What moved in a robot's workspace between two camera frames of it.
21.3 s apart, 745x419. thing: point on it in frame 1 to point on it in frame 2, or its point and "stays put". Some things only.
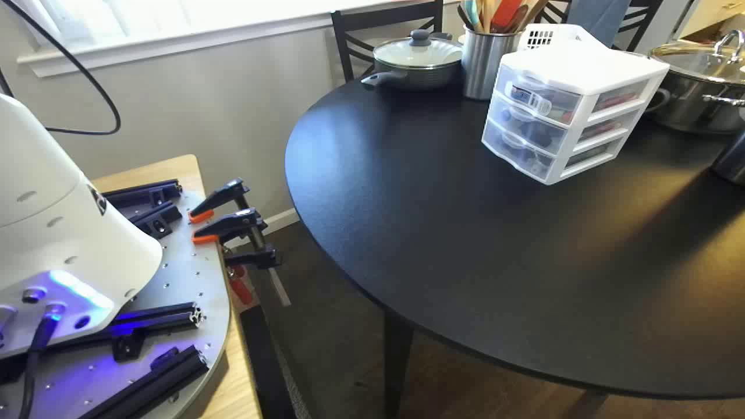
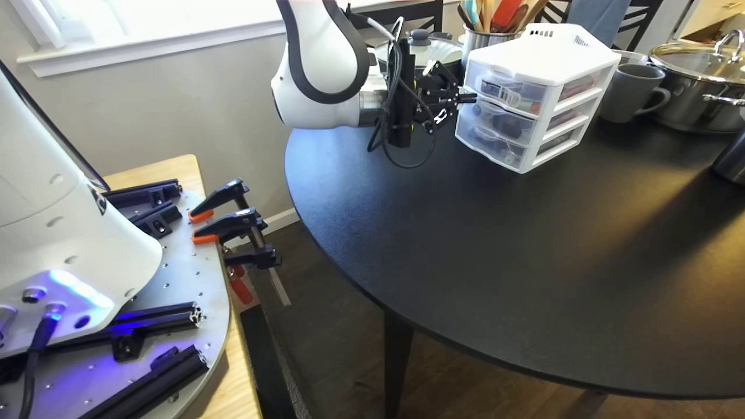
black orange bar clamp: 206,210 stays put
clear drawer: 531,123 to 495,118
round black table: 620,279 stays put
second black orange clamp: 241,236 stays put
